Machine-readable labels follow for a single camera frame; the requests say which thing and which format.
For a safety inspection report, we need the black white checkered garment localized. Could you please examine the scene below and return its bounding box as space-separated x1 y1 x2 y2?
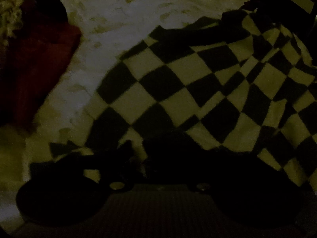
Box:
30 0 317 191

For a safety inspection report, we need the dark red pillow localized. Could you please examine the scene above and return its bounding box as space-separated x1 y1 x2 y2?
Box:
1 0 82 132

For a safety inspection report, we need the white floral bed sheet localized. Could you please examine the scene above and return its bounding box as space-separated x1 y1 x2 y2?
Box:
1 0 246 233

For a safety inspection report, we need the patterned cartoon blanket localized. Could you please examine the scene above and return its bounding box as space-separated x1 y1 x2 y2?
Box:
1 0 26 47

